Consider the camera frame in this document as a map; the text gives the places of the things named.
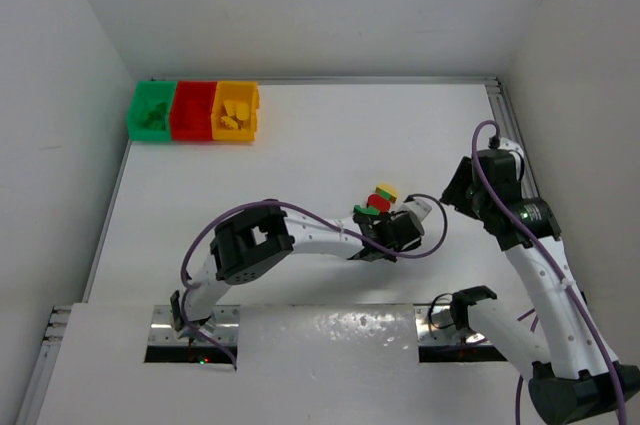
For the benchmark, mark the red plastic bin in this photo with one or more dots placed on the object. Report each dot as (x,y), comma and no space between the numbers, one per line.
(191,91)

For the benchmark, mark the metal base plate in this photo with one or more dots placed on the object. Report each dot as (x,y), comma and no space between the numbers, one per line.
(435,328)
(222,326)

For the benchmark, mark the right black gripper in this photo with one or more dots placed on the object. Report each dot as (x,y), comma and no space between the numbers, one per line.
(460,184)

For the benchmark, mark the green plastic bin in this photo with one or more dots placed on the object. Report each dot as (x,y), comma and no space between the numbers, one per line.
(146,95)

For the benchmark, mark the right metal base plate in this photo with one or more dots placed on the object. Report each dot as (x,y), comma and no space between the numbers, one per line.
(435,328)

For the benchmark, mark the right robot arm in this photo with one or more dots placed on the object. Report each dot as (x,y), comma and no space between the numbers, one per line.
(570,371)

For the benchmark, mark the yellow plastic bin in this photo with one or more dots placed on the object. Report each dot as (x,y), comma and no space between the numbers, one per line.
(237,91)

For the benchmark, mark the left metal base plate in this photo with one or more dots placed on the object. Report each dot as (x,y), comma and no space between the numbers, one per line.
(222,326)

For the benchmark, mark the green L-shaped lego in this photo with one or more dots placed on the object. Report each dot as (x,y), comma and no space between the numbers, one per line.
(366,210)

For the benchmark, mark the red round lego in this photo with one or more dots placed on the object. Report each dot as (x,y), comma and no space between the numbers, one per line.
(379,203)

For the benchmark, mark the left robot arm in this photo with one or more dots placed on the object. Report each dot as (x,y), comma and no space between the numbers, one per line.
(247,241)

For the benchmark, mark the green square lego brick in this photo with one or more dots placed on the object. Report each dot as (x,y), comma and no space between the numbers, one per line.
(387,196)

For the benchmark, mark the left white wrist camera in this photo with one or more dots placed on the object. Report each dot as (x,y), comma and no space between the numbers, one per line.
(419,207)

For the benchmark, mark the pale yellow curved lego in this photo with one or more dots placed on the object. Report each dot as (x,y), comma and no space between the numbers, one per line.
(388,188)

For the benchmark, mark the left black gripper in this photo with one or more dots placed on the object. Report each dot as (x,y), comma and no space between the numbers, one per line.
(377,224)

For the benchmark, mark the yellow butterfly round lego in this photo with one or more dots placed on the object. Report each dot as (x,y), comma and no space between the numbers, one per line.
(243,111)

